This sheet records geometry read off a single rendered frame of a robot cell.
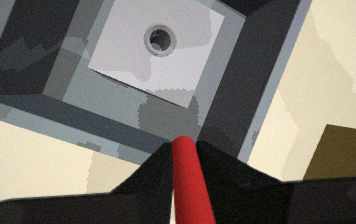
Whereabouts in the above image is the red peg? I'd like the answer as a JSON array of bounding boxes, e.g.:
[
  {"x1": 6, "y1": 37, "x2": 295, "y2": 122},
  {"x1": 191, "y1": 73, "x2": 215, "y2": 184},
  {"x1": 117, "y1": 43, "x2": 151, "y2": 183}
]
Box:
[{"x1": 172, "y1": 136, "x2": 216, "y2": 224}]

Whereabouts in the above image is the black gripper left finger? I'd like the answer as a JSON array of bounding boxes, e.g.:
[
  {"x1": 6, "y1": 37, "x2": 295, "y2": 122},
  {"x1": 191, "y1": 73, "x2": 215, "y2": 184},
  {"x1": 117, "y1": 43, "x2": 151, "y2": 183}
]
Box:
[{"x1": 0, "y1": 142, "x2": 173, "y2": 224}]

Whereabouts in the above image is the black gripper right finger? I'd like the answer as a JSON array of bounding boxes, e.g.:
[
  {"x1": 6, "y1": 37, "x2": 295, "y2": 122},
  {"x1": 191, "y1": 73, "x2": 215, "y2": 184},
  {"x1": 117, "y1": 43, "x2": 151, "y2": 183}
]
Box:
[{"x1": 197, "y1": 141, "x2": 356, "y2": 224}]

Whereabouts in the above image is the white square plate with hole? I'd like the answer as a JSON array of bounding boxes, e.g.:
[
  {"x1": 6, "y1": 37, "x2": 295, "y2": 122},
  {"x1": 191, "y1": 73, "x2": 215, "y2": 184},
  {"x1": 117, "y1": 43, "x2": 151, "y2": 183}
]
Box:
[{"x1": 88, "y1": 0, "x2": 224, "y2": 109}]

